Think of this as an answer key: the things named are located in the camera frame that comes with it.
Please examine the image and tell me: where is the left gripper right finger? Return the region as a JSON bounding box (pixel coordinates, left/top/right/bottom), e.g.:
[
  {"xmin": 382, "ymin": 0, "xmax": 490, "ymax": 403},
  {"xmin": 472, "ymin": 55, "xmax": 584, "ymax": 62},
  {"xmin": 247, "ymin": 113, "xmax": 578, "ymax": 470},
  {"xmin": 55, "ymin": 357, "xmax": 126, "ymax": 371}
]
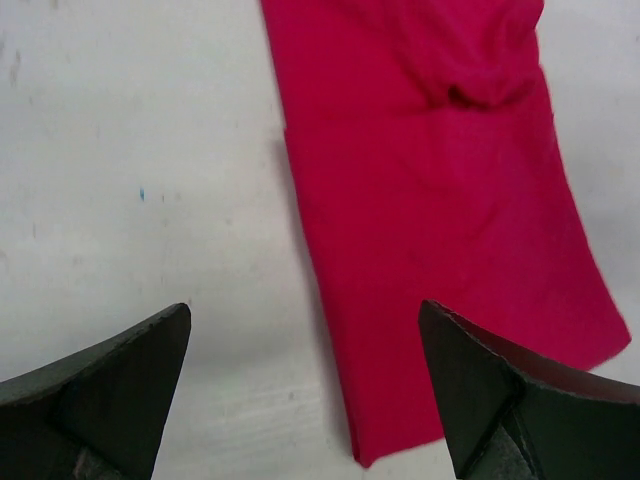
[{"xmin": 419, "ymin": 301, "xmax": 639, "ymax": 479}]

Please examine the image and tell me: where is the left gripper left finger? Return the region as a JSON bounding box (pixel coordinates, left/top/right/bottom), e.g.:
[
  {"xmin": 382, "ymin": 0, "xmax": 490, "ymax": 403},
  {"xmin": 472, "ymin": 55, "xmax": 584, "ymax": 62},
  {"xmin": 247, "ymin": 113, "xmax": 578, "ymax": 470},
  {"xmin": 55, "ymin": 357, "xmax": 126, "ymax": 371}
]
[{"xmin": 1, "ymin": 303, "xmax": 191, "ymax": 479}]

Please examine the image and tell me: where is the bright red t shirt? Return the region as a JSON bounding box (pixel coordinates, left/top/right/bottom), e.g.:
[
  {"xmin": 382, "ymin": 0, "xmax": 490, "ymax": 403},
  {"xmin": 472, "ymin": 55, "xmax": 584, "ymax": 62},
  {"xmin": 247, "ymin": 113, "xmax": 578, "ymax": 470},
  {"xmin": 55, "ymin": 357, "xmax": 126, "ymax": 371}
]
[{"xmin": 262, "ymin": 1, "xmax": 631, "ymax": 467}]

